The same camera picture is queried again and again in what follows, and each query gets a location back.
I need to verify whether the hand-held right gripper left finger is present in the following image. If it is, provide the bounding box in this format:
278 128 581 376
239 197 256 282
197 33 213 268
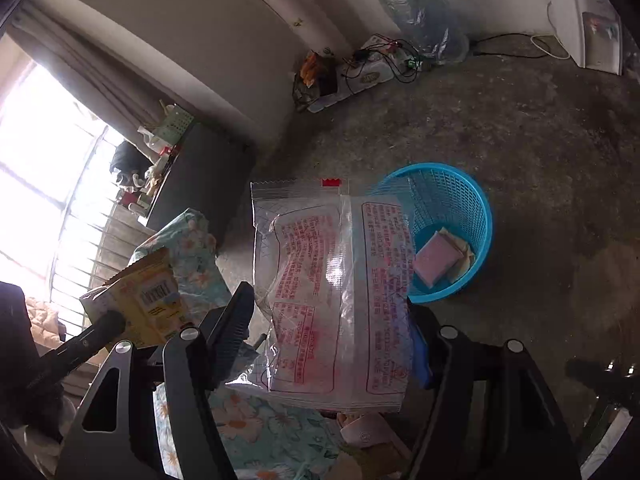
54 281 256 480

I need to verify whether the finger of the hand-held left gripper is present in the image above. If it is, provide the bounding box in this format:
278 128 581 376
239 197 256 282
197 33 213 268
37 310 127 376

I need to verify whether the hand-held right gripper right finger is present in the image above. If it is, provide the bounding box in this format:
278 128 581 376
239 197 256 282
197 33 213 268
400 305 583 480

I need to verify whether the yellow snack packet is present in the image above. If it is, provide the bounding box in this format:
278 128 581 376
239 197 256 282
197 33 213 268
79 247 193 350

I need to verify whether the clear red-printed plastic wrapper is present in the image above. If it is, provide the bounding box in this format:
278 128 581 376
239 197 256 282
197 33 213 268
225 178 418 413

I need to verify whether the blue plastic mesh basket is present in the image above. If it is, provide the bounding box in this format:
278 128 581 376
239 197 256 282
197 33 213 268
367 162 493 304

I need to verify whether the beige quilted coat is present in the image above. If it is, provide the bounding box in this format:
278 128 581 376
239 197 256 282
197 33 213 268
25 297 62 351

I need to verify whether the metal window grille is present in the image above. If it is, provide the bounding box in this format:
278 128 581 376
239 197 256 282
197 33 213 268
50 125 157 341

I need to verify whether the pink packet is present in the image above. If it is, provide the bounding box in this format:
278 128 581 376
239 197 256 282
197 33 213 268
414 237 463 289

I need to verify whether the floral teal blanket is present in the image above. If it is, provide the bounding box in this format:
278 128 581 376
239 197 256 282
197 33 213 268
129 208 401 480

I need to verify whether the beige packet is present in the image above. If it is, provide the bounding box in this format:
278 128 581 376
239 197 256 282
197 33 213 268
437 227 476 281

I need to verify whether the dark cabinet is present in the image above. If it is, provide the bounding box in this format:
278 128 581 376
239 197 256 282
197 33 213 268
145 122 258 248

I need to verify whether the black bag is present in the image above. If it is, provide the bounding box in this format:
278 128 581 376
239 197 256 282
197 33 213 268
110 141 151 186

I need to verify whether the green plastic basket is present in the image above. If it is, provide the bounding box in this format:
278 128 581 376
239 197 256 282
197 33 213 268
152 105 195 146

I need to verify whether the grey curtain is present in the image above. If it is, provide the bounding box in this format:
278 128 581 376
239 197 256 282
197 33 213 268
5 0 271 156

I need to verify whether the orange snack bag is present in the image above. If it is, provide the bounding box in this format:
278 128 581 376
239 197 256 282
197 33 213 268
300 52 322 86

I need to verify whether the large clear water jug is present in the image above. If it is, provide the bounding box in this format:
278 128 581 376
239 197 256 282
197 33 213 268
378 0 471 65

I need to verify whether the white appliance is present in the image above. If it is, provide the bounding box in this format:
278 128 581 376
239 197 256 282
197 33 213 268
542 0 626 76

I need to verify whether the dark metal frame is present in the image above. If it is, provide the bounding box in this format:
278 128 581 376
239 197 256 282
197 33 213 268
565 355 637 461

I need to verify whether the black cable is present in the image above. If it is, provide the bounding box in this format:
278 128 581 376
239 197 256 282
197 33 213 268
470 32 537 57

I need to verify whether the white cable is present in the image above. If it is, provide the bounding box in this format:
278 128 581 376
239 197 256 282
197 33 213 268
530 0 572 61

